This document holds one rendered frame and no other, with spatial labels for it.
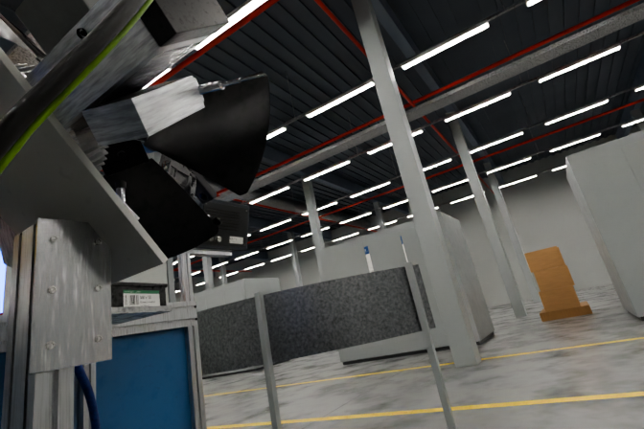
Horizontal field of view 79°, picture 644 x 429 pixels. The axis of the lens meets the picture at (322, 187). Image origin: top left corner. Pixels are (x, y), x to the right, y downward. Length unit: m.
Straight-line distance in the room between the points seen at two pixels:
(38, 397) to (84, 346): 0.07
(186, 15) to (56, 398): 0.50
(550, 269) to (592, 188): 2.45
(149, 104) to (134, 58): 0.07
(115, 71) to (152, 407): 1.03
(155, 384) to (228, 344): 1.40
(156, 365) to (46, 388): 0.75
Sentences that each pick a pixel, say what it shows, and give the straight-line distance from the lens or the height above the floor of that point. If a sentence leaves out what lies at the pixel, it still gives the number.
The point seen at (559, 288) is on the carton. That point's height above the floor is 0.50.
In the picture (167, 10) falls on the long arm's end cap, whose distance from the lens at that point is 0.48.
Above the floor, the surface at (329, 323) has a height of 0.70.
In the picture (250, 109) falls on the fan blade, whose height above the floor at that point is 1.09.
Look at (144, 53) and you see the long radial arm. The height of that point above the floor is 1.02.
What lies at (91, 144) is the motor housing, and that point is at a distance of 0.76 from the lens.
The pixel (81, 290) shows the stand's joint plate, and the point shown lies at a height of 0.81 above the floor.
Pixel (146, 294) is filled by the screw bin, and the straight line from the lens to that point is 1.08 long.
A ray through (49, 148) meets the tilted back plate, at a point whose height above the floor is 1.00.
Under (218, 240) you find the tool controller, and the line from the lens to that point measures 1.53.
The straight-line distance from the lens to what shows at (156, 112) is 0.56.
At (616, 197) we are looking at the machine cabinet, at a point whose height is 1.50.
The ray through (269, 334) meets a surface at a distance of 2.56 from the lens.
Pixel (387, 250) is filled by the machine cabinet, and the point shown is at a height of 1.68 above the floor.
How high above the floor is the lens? 0.70
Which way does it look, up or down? 19 degrees up
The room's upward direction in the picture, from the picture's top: 12 degrees counter-clockwise
